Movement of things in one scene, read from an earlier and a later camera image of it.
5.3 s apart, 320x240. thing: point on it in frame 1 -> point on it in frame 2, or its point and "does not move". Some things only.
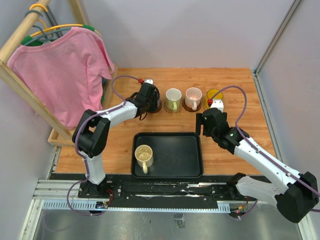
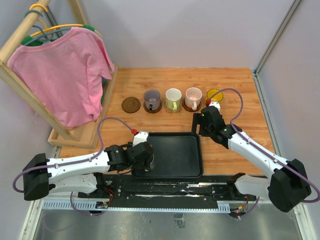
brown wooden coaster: x=189 y=109 does not move
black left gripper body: x=149 y=104 -> x=145 y=163
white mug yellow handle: x=173 y=97 does not move
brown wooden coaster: x=158 y=110 does not move
